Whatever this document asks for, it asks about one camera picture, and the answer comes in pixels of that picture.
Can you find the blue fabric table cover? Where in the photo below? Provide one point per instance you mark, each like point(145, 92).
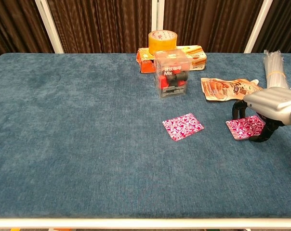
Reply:
point(87, 156)

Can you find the dark brown curtain panel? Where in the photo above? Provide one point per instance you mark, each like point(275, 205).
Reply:
point(99, 26)
point(282, 24)
point(15, 26)
point(208, 24)

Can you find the orange spout pouch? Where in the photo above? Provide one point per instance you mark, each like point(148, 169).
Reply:
point(222, 89)

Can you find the white table frame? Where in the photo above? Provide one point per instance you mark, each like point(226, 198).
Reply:
point(145, 223)

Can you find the clear coffee capsule box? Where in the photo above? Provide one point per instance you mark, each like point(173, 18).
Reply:
point(172, 91)

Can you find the white partition post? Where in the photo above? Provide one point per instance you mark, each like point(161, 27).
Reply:
point(49, 26)
point(258, 26)
point(157, 16)

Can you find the orange snack box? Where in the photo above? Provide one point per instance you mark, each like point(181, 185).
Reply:
point(196, 57)

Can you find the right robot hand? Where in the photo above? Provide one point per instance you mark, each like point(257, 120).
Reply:
point(270, 102)

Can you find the pink patterned card stack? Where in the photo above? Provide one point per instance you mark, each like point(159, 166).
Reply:
point(244, 126)

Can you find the yellow packing tape roll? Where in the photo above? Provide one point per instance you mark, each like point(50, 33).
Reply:
point(160, 47)

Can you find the clear straw bundle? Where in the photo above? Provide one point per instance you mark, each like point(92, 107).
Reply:
point(275, 72)

